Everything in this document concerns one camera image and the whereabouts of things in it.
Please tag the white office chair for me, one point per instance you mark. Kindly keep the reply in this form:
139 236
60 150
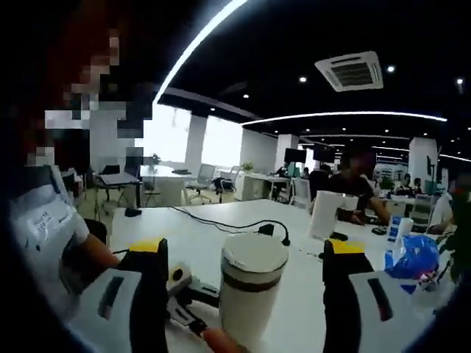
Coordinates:
302 193
206 173

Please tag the blue and white tissue bundle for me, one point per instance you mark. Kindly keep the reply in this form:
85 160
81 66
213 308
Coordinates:
416 257

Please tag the small blue and white box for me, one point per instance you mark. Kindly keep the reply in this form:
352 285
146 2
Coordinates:
392 228

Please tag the white table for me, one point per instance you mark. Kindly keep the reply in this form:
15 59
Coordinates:
301 294

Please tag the black pillar-mounted monitor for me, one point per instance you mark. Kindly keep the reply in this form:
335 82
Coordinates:
430 165

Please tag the black chair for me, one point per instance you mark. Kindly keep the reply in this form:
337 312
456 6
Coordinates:
95 229

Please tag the white brown-banded cup lid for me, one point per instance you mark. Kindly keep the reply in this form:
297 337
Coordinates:
254 253

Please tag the white desk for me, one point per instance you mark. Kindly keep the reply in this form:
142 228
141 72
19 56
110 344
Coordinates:
254 187
173 191

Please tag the white chest-worn device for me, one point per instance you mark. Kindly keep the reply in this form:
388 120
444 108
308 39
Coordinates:
77 268

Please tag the curved ceiling light strip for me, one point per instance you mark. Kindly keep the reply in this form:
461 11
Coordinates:
191 49
368 113

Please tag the person's right hand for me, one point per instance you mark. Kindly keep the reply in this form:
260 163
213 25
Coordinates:
222 343

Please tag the white desktop water dispenser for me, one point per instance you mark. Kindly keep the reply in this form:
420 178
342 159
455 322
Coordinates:
322 217

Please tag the black computer mouse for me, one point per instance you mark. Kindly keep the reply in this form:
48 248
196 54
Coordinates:
133 212

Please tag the white paper roll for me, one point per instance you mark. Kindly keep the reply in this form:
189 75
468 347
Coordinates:
404 228

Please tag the white ceiling air conditioner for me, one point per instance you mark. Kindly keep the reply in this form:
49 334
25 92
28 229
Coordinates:
349 71

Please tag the white water cup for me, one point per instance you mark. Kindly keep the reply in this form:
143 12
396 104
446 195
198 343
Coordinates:
250 312

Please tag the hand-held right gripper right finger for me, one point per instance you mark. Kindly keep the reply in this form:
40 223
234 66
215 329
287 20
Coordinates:
336 294

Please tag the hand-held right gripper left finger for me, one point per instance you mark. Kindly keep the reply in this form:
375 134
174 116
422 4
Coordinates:
147 301

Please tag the black backpack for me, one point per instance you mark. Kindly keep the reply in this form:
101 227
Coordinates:
224 184

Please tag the small green potted plant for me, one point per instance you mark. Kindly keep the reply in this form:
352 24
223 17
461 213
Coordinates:
156 160

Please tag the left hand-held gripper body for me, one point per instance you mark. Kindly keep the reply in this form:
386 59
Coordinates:
180 276

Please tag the black power adapter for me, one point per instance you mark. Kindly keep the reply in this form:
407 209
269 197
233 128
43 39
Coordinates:
266 229

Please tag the open grey laptop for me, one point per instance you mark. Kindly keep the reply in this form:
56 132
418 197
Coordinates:
117 179

